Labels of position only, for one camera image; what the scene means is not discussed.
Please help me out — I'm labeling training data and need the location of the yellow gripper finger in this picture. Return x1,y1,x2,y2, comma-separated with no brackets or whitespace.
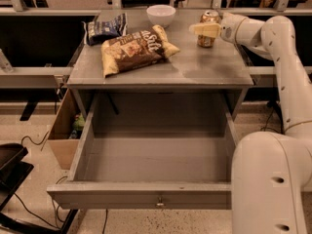
189,22,221,38

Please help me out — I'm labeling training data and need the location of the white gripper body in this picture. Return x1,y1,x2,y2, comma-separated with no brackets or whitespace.
220,13,247,44

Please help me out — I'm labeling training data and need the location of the orange soda can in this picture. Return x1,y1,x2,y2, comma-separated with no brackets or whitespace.
197,10,219,48

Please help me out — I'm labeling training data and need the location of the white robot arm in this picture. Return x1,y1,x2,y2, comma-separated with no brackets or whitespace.
189,13,312,234

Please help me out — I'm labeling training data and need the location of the open grey top drawer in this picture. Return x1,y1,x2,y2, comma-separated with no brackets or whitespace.
47,92,237,210

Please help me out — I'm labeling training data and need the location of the grey cabinet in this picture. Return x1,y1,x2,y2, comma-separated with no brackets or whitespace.
68,9,253,113

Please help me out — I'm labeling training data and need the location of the white bowl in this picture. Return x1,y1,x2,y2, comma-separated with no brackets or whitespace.
146,5,176,28

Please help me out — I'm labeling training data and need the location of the brown yellow chip bag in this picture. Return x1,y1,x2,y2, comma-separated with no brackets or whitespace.
101,25,179,77

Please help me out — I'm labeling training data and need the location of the dark blue chip bag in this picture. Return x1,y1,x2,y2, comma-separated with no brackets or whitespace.
83,14,128,46

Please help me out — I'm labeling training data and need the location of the green toy in box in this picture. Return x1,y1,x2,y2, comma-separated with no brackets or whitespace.
72,113,85,131

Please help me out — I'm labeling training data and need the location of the cardboard box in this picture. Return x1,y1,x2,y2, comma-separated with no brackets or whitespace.
48,90,79,170

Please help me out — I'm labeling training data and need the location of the black chair base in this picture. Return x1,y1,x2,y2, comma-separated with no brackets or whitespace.
0,143,77,234

